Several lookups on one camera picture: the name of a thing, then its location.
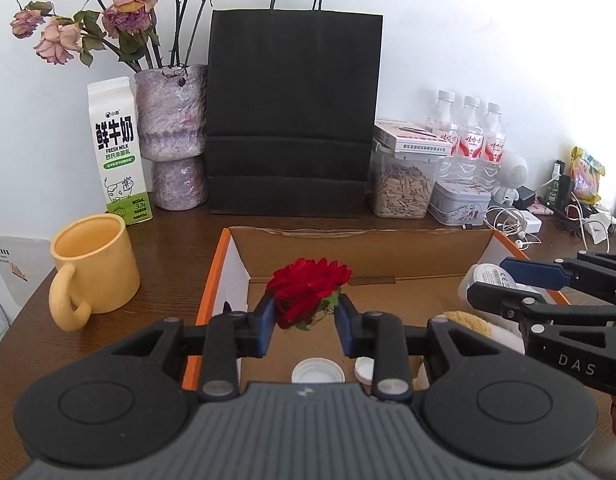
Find black phone stand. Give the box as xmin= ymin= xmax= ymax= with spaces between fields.
xmin=557 ymin=175 xmax=575 ymax=218

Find white earphones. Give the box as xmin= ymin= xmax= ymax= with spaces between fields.
xmin=485 ymin=205 xmax=541 ymax=248

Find white robot speaker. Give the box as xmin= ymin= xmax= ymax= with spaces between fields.
xmin=493 ymin=152 xmax=529 ymax=206

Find translucent cotton swab pouch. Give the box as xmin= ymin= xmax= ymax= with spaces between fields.
xmin=459 ymin=262 xmax=539 ymax=306

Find red cardboard box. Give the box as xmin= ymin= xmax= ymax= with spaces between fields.
xmin=183 ymin=226 xmax=571 ymax=396

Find white bottle cap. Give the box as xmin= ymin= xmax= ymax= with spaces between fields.
xmin=354 ymin=356 xmax=376 ymax=386
xmin=292 ymin=357 xmax=345 ymax=385

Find red rose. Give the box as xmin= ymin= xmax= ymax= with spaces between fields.
xmin=265 ymin=258 xmax=353 ymax=332

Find small green bottle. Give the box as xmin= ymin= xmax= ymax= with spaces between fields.
xmin=548 ymin=160 xmax=564 ymax=206

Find small white box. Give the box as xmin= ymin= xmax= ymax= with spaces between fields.
xmin=373 ymin=119 xmax=454 ymax=152

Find white green milk carton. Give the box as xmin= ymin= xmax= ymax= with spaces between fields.
xmin=87 ymin=76 xmax=149 ymax=226

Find clear water bottle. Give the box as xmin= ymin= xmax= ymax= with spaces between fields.
xmin=425 ymin=90 xmax=460 ymax=181
xmin=482 ymin=102 xmax=507 ymax=181
xmin=457 ymin=95 xmax=487 ymax=183

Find clear seed container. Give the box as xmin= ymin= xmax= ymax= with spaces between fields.
xmin=370 ymin=142 xmax=451 ymax=219

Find yellow mug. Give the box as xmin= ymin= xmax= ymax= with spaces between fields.
xmin=49 ymin=213 xmax=140 ymax=332

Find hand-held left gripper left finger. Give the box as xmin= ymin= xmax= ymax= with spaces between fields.
xmin=138 ymin=293 xmax=277 ymax=402

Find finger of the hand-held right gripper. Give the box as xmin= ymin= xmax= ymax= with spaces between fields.
xmin=467 ymin=281 xmax=616 ymax=336
xmin=500 ymin=251 xmax=616 ymax=306

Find purple textured vase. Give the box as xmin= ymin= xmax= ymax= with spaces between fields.
xmin=134 ymin=64 xmax=209 ymax=211

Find yellow snack packet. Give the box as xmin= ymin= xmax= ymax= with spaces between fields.
xmin=570 ymin=146 xmax=606 ymax=206

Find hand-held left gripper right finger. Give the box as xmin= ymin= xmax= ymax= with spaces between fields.
xmin=334 ymin=293 xmax=482 ymax=404

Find printed white tin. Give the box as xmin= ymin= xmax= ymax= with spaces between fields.
xmin=428 ymin=180 xmax=494 ymax=226

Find black paper bag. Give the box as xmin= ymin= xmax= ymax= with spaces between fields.
xmin=204 ymin=0 xmax=384 ymax=218

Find white booklet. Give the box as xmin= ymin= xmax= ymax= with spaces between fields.
xmin=0 ymin=234 xmax=56 ymax=311

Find yellow white plush toy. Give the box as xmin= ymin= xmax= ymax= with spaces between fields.
xmin=427 ymin=310 xmax=528 ymax=356

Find dried rose bouquet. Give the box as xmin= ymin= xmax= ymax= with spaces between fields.
xmin=10 ymin=0 xmax=234 ymax=73

